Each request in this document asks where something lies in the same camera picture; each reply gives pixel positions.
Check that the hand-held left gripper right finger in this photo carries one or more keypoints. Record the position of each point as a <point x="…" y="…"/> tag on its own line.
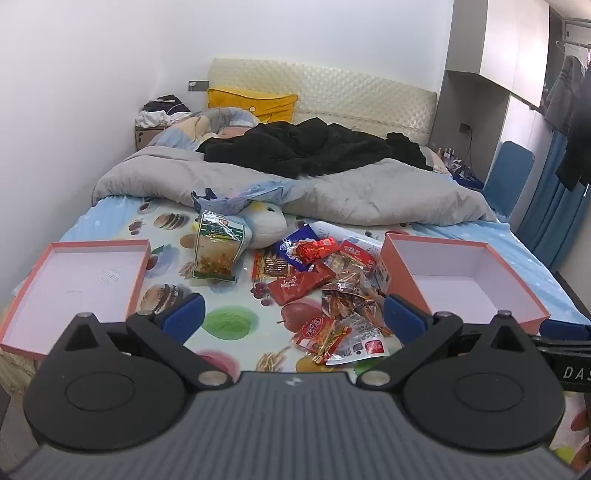
<point x="405" y="319"/>

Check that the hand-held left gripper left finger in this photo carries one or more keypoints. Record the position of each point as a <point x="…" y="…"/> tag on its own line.
<point x="184" y="314"/>

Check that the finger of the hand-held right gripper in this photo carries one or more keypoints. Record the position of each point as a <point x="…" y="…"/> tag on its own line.
<point x="561" y="330"/>

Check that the white packet red label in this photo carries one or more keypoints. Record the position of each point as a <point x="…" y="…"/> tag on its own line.
<point x="369" y="344"/>

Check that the deep pink cardboard box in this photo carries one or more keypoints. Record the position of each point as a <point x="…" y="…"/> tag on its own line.
<point x="461" y="286"/>

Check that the dark red packet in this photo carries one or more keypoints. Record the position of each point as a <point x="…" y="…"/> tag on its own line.
<point x="298" y="286"/>

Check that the blue snack packet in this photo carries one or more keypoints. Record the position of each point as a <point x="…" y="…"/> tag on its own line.
<point x="291" y="242"/>

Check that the clear packet brown snacks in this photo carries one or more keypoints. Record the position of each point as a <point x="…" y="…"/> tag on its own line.
<point x="346" y="277"/>

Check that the silver brown foil packet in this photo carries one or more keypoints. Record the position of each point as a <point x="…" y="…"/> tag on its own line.
<point x="346" y="302"/>

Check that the green snack bag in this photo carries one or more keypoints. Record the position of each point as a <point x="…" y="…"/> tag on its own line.
<point x="217" y="249"/>

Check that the red white snack packet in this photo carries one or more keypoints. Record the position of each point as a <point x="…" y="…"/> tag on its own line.
<point x="358" y="254"/>

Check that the red gold snack packet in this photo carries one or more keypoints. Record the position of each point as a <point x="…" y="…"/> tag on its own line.
<point x="318" y="334"/>

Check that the shiny red small packet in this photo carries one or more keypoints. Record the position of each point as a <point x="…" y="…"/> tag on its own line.
<point x="316" y="249"/>

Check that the shallow pink box lid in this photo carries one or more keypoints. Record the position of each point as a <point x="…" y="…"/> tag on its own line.
<point x="69" y="286"/>

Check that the white spray bottle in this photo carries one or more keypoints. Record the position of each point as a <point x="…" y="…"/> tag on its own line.
<point x="325" y="229"/>

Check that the white blue plush toy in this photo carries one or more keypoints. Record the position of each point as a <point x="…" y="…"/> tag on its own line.
<point x="268" y="226"/>

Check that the blue curtain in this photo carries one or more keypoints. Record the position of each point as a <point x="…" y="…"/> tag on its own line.
<point x="549" y="207"/>

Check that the grey duvet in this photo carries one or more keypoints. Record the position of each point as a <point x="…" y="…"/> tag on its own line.
<point x="369" y="194"/>

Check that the blue tray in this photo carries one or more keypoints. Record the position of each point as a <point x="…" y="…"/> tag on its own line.
<point x="468" y="180"/>

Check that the blue chair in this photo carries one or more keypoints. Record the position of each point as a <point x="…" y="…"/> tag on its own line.
<point x="508" y="180"/>

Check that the black garment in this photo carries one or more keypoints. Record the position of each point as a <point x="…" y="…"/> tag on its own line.
<point x="411" y="150"/>

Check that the row of small bottles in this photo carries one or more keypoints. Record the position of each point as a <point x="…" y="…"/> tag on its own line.
<point x="448" y="154"/>

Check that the hanging black coat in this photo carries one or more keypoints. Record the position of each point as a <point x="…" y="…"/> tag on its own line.
<point x="579" y="152"/>

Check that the brown cardboard box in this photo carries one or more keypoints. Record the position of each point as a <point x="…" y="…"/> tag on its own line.
<point x="147" y="136"/>

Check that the cartoon print pillow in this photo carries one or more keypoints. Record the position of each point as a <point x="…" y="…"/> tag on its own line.
<point x="194" y="129"/>

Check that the black blanket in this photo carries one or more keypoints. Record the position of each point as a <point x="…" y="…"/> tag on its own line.
<point x="300" y="147"/>

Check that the pile of clothes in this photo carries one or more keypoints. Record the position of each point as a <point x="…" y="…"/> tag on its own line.
<point x="164" y="110"/>

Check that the yellow pillow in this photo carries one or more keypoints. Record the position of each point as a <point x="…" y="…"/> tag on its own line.
<point x="249" y="104"/>

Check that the hanging grey jacket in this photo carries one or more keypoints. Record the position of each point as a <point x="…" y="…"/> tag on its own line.
<point x="561" y="97"/>

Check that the cream quilted headboard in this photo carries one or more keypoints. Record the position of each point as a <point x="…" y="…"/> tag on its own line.
<point x="346" y="92"/>

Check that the grey wall socket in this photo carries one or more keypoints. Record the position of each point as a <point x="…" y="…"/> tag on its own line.
<point x="197" y="85"/>

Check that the metal clothes rail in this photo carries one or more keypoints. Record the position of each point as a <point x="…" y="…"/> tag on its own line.
<point x="575" y="25"/>

